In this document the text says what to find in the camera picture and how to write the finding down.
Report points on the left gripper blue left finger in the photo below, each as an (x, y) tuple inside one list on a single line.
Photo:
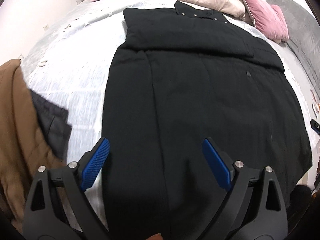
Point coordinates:
[(92, 162)]

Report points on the pink velvet pillow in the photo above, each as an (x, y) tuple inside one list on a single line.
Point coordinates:
[(268, 19)]

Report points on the dark grey quilted jacket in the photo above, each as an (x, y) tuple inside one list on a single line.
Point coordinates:
[(52, 120)]

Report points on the large black coat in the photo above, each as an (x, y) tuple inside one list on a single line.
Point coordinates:
[(183, 75)]

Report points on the grey quilted headboard cushion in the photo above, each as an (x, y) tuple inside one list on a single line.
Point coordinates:
[(303, 37)]

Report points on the brown garment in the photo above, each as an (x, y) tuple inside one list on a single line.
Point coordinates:
[(23, 147)]

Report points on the white checked bed throw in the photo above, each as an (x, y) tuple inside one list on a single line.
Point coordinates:
[(157, 77)]

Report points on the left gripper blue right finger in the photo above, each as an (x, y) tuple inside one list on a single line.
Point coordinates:
[(220, 163)]

